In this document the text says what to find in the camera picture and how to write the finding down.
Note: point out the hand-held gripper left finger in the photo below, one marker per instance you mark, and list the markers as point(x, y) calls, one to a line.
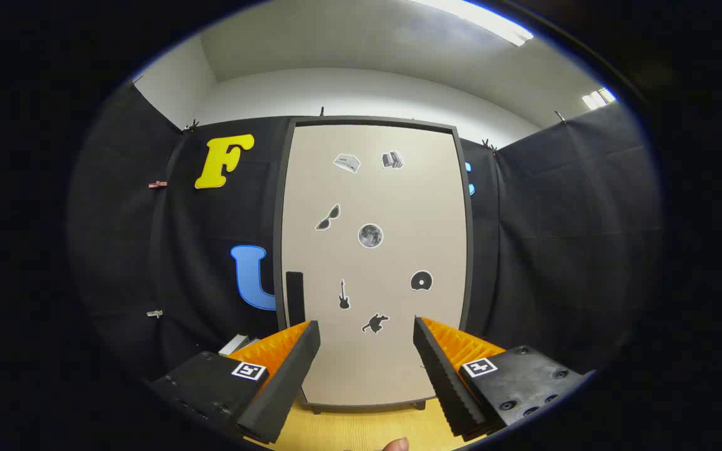
point(286, 382)

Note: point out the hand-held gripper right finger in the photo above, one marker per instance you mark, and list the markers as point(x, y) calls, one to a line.
point(445, 382)

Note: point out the beige cabinet door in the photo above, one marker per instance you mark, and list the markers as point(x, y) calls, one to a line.
point(386, 207)

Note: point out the green book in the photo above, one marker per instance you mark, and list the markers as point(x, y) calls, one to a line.
point(234, 345)

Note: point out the black backdrop cloth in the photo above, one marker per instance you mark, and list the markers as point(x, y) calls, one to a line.
point(555, 250)

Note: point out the copper cloth clip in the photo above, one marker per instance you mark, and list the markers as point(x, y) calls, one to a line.
point(157, 184)

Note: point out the grey cabinet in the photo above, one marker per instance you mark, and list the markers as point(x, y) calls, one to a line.
point(373, 119)

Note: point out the ceiling light panel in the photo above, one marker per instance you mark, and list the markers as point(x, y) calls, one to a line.
point(480, 19)
point(598, 98)

